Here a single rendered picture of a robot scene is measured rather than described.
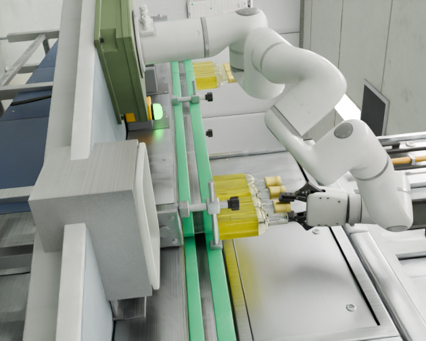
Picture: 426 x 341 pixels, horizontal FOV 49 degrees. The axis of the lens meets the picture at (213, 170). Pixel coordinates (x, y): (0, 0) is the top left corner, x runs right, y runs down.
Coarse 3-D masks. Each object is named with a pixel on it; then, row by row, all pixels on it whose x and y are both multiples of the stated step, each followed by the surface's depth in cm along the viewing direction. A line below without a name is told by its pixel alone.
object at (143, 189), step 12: (144, 144) 84; (144, 156) 86; (144, 168) 87; (144, 180) 89; (144, 192) 90; (144, 204) 73; (144, 216) 73; (156, 216) 93; (144, 228) 74; (156, 228) 94; (144, 240) 77; (156, 240) 93; (156, 252) 90; (156, 264) 87; (156, 276) 80; (156, 288) 81
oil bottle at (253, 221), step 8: (240, 208) 117; (248, 208) 117; (256, 208) 116; (216, 216) 115; (224, 216) 115; (232, 216) 114; (240, 216) 114; (248, 216) 114; (256, 216) 114; (264, 216) 114; (224, 224) 113; (232, 224) 113; (240, 224) 113; (248, 224) 113; (256, 224) 114; (264, 224) 114; (224, 232) 114; (232, 232) 114; (240, 232) 114; (248, 232) 115; (256, 232) 115; (264, 232) 115
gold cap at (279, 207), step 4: (276, 200) 122; (276, 204) 121; (280, 204) 121; (284, 204) 121; (288, 204) 121; (276, 208) 120; (280, 208) 121; (284, 208) 121; (288, 208) 121; (276, 212) 121; (280, 212) 121
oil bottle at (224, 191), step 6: (216, 186) 127; (222, 186) 126; (228, 186) 126; (234, 186) 126; (240, 186) 126; (246, 186) 126; (252, 186) 125; (216, 192) 124; (222, 192) 124; (228, 192) 124; (234, 192) 123; (240, 192) 123; (246, 192) 123; (252, 192) 123; (258, 192) 124; (222, 198) 123
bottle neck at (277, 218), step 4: (284, 212) 117; (268, 216) 116; (272, 216) 116; (276, 216) 116; (280, 216) 116; (284, 216) 116; (272, 220) 115; (276, 220) 115; (280, 220) 115; (284, 220) 116; (288, 220) 116; (272, 224) 116; (276, 224) 116; (280, 224) 116; (284, 224) 116
